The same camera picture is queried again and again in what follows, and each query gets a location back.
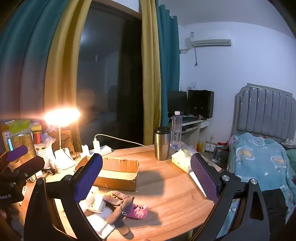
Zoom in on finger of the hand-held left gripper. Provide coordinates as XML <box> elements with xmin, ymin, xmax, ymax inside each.
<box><xmin>0</xmin><ymin>145</ymin><xmax>29</xmax><ymax>165</ymax></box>
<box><xmin>9</xmin><ymin>156</ymin><xmax>45</xmax><ymax>180</ymax></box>

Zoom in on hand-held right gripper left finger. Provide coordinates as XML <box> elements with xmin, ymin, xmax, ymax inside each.
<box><xmin>24</xmin><ymin>153</ymin><xmax>103</xmax><ymax>241</ymax></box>

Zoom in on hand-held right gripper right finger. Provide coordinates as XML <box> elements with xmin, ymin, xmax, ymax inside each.
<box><xmin>190</xmin><ymin>152</ymin><xmax>270</xmax><ymax>241</ymax></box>

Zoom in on cardboard box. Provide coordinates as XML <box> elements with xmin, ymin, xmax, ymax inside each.
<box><xmin>74</xmin><ymin>156</ymin><xmax>140</xmax><ymax>192</ymax></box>

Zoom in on brown dotted sock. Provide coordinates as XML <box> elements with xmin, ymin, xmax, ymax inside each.
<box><xmin>102</xmin><ymin>190</ymin><xmax>135</xmax><ymax>237</ymax></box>

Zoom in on white plastic basket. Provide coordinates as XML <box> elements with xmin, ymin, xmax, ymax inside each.
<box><xmin>35</xmin><ymin>146</ymin><xmax>56</xmax><ymax>169</ymax></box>

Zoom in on orange yellow-capped bottle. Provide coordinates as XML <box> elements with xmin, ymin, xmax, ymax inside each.
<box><xmin>32</xmin><ymin>125</ymin><xmax>43</xmax><ymax>145</ymax></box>

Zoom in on white power strip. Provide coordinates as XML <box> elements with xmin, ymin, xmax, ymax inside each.
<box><xmin>89</xmin><ymin>145</ymin><xmax>114</xmax><ymax>156</ymax></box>

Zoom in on tissue pack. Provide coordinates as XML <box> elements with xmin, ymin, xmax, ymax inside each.
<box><xmin>171</xmin><ymin>149</ymin><xmax>197</xmax><ymax>174</ymax></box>

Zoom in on white plastic bag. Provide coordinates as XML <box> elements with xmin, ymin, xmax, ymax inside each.
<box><xmin>42</xmin><ymin>134</ymin><xmax>57</xmax><ymax>149</ymax></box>

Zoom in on brown cardboard carton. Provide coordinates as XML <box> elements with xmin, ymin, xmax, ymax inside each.
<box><xmin>51</xmin><ymin>129</ymin><xmax>75</xmax><ymax>156</ymax></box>

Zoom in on white computer desk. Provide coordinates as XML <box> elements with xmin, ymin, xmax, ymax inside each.
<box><xmin>168</xmin><ymin>117</ymin><xmax>210</xmax><ymax>154</ymax></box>

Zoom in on steel tumbler with black lid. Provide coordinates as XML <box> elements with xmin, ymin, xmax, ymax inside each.
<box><xmin>154</xmin><ymin>126</ymin><xmax>172</xmax><ymax>161</ymax></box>

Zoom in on clear water bottle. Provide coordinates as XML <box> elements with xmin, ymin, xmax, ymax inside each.
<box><xmin>171</xmin><ymin>111</ymin><xmax>183</xmax><ymax>149</ymax></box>

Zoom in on blue patterned pajama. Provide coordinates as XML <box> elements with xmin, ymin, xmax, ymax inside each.
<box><xmin>227</xmin><ymin>132</ymin><xmax>296</xmax><ymax>222</ymax></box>

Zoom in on pink plush toy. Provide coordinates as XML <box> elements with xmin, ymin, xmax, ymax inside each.
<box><xmin>126</xmin><ymin>203</ymin><xmax>149</xmax><ymax>219</ymax></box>

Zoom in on white desk lamp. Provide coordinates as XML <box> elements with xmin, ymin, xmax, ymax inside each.
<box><xmin>43</xmin><ymin>108</ymin><xmax>81</xmax><ymax>173</ymax></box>

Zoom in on black keyboard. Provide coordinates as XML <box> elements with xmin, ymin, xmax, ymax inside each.
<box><xmin>181</xmin><ymin>116</ymin><xmax>202</xmax><ymax>124</ymax></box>

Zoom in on black pants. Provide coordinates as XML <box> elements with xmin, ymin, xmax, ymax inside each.
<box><xmin>262</xmin><ymin>188</ymin><xmax>290</xmax><ymax>230</ymax></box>

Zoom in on black monitor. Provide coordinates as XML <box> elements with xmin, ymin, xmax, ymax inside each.
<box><xmin>167</xmin><ymin>90</ymin><xmax>188</xmax><ymax>115</ymax></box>

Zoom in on yellow curtain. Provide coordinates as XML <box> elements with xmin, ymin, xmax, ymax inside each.
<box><xmin>139</xmin><ymin>0</ymin><xmax>162</xmax><ymax>146</ymax></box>
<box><xmin>43</xmin><ymin>0</ymin><xmax>93</xmax><ymax>150</ymax></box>

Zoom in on grey padded bed headboard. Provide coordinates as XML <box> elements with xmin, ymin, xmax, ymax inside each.
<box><xmin>232</xmin><ymin>83</ymin><xmax>296</xmax><ymax>141</ymax></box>

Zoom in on teal curtain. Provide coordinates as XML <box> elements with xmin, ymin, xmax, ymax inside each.
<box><xmin>155</xmin><ymin>0</ymin><xmax>181</xmax><ymax>127</ymax></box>
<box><xmin>0</xmin><ymin>0</ymin><xmax>68</xmax><ymax>122</ymax></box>

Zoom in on dark glass window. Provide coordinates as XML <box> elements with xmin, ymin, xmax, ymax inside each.
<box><xmin>76</xmin><ymin>0</ymin><xmax>144</xmax><ymax>150</ymax></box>

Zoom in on white air conditioner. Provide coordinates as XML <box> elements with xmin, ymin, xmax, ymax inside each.
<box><xmin>184</xmin><ymin>37</ymin><xmax>232</xmax><ymax>51</ymax></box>

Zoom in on white charger cable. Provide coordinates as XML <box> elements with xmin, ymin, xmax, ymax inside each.
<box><xmin>94</xmin><ymin>134</ymin><xmax>155</xmax><ymax>149</ymax></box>

